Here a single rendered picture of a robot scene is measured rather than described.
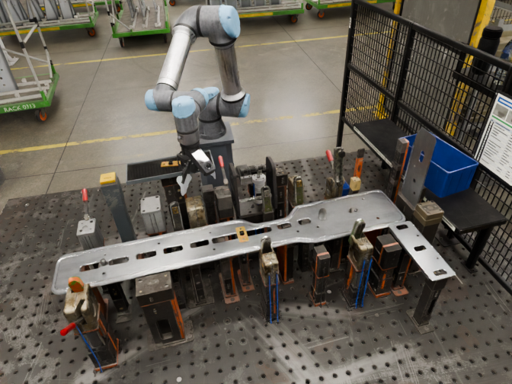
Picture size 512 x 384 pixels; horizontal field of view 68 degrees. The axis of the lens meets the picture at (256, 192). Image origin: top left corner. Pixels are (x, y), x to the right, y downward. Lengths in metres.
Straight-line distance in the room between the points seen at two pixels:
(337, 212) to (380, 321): 0.46
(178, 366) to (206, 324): 0.18
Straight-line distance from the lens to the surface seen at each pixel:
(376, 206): 1.68
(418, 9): 3.96
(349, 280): 1.60
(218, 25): 1.59
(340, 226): 1.56
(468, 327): 1.77
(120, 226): 1.82
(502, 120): 1.71
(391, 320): 1.68
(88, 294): 1.39
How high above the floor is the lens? 2.06
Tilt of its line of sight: 38 degrees down
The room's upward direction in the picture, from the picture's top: 3 degrees counter-clockwise
